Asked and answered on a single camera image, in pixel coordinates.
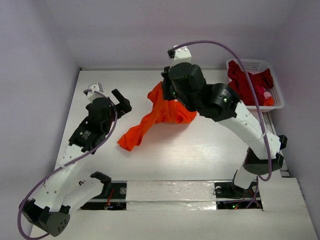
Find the pink garment in basket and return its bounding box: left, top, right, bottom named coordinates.
left=254, top=85, right=272, bottom=99

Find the small orange garment in basket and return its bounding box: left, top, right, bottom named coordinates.
left=263, top=97, right=275, bottom=107

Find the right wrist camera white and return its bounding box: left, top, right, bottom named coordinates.
left=167, top=46, right=192, bottom=67

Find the dark red t shirt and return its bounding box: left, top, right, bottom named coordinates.
left=227, top=60, right=274, bottom=106

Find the white plastic basket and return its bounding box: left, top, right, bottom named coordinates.
left=226, top=59, right=285, bottom=112

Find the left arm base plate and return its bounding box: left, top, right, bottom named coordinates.
left=80, top=181, right=127, bottom=211

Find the orange t shirt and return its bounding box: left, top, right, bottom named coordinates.
left=117, top=82, right=197, bottom=151

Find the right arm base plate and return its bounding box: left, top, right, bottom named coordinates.
left=213, top=181, right=263, bottom=210

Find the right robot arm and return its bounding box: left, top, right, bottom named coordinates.
left=161, top=62, right=288, bottom=196

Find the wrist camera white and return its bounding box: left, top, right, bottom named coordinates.
left=83, top=82, right=104, bottom=97
left=167, top=46, right=192, bottom=67

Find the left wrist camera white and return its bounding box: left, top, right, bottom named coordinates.
left=83, top=82, right=104, bottom=97

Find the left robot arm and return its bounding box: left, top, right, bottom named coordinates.
left=17, top=86, right=132, bottom=239

